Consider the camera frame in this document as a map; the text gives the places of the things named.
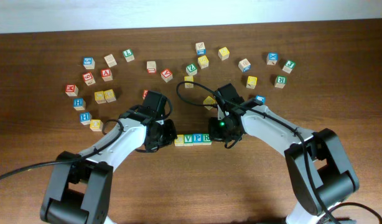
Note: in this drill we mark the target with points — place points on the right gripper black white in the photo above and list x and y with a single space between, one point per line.
218 134

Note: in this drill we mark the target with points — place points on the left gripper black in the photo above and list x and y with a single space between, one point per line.
165 135

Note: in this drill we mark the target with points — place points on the yellow C letter block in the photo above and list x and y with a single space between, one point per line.
179 141

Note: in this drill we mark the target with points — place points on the green R letter block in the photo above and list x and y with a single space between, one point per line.
206 139

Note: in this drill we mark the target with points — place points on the green V letter block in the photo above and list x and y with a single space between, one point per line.
188 140

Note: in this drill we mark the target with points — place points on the blue P letter block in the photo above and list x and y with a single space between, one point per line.
197 139

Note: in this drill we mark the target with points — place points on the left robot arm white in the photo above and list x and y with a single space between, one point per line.
79 188

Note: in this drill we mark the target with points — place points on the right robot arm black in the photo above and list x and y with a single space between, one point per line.
321 173

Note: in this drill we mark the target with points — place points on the yellow umbrella picture block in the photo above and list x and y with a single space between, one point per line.
209 103

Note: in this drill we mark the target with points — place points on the red O letter block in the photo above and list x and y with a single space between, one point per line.
144 94

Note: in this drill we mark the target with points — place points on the blue L letter block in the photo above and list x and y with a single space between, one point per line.
262 99

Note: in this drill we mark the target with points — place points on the yellow pencil picture block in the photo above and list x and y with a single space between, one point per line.
251 82

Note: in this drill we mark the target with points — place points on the red A tilted block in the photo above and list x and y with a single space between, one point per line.
166 75

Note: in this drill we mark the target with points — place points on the yellow block near P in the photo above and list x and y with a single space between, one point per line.
188 81

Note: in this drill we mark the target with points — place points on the yellow block right pair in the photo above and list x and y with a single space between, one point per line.
109 96

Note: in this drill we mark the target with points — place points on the yellow block pair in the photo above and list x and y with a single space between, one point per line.
109 96
100 97

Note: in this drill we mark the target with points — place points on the yellow block bottom left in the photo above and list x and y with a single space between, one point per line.
96 125

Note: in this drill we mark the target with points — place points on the blue D side block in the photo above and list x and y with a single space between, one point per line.
244 65

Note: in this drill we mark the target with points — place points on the green Z letter block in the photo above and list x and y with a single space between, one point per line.
191 69

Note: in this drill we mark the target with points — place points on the red side plain block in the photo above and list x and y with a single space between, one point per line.
151 66

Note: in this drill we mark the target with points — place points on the yellow block left pair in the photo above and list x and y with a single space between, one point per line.
100 97

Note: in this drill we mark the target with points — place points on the yellow block beside Z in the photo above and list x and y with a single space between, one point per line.
203 62

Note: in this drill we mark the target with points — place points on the yellow top far block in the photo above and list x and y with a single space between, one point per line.
223 53

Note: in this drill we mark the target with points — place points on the blue H lower block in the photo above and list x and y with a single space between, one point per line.
85 118

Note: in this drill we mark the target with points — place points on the blue h block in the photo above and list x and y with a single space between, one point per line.
79 104
85 118

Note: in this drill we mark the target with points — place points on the red A upright block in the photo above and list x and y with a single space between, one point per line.
106 75

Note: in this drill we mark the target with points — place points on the blue X letter block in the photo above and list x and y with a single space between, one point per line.
272 58

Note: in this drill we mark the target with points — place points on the blue side far block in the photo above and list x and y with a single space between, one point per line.
200 48

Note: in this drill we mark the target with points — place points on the blue H upper block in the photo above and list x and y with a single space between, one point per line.
79 104

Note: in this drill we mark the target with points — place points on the green L letter block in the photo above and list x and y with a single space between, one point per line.
128 55

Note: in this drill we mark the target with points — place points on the green J letter block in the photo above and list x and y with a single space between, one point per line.
288 66

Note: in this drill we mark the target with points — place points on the plain wooden top block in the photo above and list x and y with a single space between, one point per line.
110 60

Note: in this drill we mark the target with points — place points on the red 6 number block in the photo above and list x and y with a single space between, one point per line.
88 78

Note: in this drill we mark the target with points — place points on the red M letter block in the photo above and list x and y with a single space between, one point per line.
71 90

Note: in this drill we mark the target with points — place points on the blue S letter block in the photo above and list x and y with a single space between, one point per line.
89 63

